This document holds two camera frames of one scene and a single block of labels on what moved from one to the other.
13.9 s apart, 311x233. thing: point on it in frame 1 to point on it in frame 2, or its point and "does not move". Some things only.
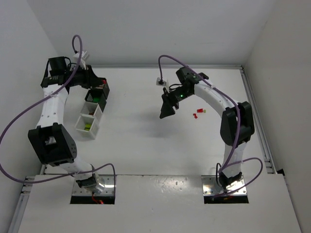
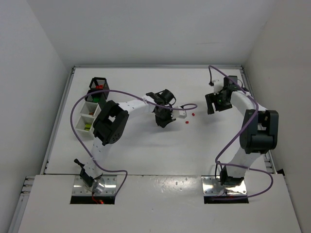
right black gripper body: x=168 y=99 to x=217 y=104
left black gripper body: x=92 y=79 to x=163 y=116
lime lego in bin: x=87 y=126 does not move
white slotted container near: x=87 y=126 does not move
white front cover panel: x=162 y=204 does not move
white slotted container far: x=92 y=109 does not move
